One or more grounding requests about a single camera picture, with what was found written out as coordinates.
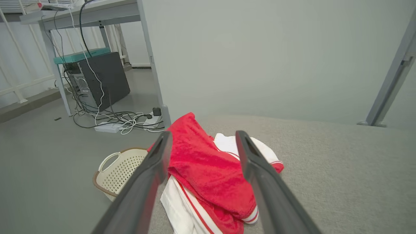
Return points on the grey metal partition post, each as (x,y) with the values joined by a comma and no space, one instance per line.
(390,81)

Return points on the white power strip black plug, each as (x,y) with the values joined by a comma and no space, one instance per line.
(152,120)

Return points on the grey partition edge post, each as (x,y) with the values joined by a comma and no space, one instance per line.
(151,55)

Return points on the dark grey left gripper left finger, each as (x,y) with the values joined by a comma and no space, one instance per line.
(139,195)

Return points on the grey metal desk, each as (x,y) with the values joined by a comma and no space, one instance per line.
(97,13)

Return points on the red white basketball jersey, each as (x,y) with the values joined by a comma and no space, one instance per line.
(208,175)

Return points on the black computer tower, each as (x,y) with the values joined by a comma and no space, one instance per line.
(107,78)

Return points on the small red white box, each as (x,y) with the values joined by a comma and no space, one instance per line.
(32,7)

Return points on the teal flat box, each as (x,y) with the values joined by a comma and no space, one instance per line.
(78,56)

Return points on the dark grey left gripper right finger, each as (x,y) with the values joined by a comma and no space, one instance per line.
(269,195)

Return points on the cream perforated laundry basket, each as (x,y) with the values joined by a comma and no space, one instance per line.
(120,172)

